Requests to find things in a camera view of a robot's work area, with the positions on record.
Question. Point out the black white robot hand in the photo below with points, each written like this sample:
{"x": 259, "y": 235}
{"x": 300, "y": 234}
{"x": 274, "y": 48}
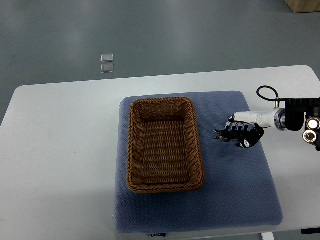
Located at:
{"x": 255, "y": 122}

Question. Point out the dark toy crocodile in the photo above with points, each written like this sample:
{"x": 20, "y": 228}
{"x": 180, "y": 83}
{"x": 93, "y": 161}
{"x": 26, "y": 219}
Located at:
{"x": 231, "y": 135}

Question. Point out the brown wicker basket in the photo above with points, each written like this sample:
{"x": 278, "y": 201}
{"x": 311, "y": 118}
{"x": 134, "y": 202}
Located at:
{"x": 164, "y": 152}

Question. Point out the blue-grey foam mat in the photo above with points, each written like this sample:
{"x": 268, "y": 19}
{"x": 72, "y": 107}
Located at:
{"x": 239, "y": 190}

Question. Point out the white table leg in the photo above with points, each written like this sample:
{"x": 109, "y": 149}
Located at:
{"x": 267, "y": 236}

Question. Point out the lower silver floor plate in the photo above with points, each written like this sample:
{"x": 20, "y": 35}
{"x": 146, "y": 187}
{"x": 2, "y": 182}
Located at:
{"x": 107, "y": 68}

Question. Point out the silver floor plate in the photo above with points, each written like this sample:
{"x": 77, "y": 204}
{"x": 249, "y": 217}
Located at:
{"x": 107, "y": 57}
{"x": 107, "y": 68}

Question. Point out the upper silver floor plate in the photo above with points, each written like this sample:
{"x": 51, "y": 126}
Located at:
{"x": 107, "y": 57}

